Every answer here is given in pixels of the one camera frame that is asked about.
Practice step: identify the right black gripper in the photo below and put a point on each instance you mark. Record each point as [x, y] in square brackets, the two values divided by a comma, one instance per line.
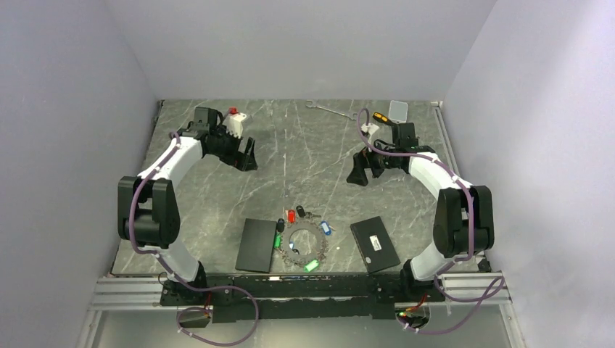
[358, 175]

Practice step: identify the yellow black screwdriver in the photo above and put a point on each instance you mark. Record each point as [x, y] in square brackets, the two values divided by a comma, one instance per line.
[382, 119]

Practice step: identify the aluminium frame rail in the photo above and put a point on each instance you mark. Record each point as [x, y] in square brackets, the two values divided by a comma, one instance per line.
[143, 293]

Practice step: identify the clear plastic box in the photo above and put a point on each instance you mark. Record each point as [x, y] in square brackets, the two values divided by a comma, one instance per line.
[398, 111]

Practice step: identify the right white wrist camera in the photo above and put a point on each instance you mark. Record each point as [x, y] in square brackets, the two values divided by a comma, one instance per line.
[368, 130]

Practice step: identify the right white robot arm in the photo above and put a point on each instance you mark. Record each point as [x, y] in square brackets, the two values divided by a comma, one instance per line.
[463, 222]

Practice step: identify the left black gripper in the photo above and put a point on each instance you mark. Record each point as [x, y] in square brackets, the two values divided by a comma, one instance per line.
[249, 161]

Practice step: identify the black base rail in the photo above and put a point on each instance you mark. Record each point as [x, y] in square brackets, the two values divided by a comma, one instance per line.
[244, 296]

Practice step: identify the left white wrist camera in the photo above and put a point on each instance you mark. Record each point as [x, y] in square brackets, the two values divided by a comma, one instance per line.
[235, 121]

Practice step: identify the silver wrench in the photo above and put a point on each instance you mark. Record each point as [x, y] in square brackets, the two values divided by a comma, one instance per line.
[315, 105]

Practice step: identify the black flat box left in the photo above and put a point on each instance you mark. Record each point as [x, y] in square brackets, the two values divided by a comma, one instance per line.
[256, 246]

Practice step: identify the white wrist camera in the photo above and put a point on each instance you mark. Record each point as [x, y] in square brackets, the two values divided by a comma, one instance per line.
[235, 121]
[368, 130]

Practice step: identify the black box with label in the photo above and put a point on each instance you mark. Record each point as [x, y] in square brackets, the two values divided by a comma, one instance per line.
[374, 244]

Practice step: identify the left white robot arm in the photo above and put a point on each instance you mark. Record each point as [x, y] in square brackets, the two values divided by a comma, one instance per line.
[147, 210]

